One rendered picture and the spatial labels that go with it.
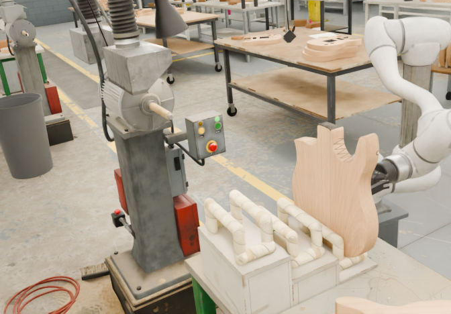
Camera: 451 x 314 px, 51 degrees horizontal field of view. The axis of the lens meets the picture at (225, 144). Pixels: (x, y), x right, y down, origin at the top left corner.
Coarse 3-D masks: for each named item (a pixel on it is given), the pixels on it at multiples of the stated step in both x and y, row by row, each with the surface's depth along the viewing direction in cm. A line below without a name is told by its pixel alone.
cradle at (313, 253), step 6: (300, 252) 133; (306, 252) 132; (312, 252) 132; (318, 252) 133; (324, 252) 134; (294, 258) 130; (300, 258) 131; (306, 258) 131; (312, 258) 132; (294, 264) 130; (300, 264) 131
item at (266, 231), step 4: (260, 224) 123; (264, 224) 122; (268, 224) 122; (260, 228) 124; (264, 228) 123; (268, 228) 123; (260, 232) 125; (264, 232) 123; (268, 232) 123; (272, 232) 125; (264, 236) 124; (268, 236) 124; (272, 236) 125; (264, 240) 124; (268, 240) 124; (272, 240) 125; (272, 252) 126
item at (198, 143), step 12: (192, 120) 225; (204, 120) 225; (192, 132) 226; (204, 132) 226; (216, 132) 230; (180, 144) 242; (192, 144) 230; (204, 144) 228; (216, 144) 232; (192, 156) 239; (204, 156) 231
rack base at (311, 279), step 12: (276, 240) 145; (300, 240) 144; (312, 264) 133; (324, 264) 132; (336, 264) 134; (300, 276) 129; (312, 276) 131; (324, 276) 133; (336, 276) 136; (300, 288) 130; (312, 288) 132; (324, 288) 135; (300, 300) 131
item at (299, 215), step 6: (282, 198) 146; (282, 204) 144; (288, 204) 143; (288, 210) 142; (294, 210) 140; (300, 210) 139; (294, 216) 139; (300, 216) 137; (306, 216) 135; (306, 222) 134; (312, 222) 133; (318, 222) 132; (312, 228) 132; (318, 228) 131
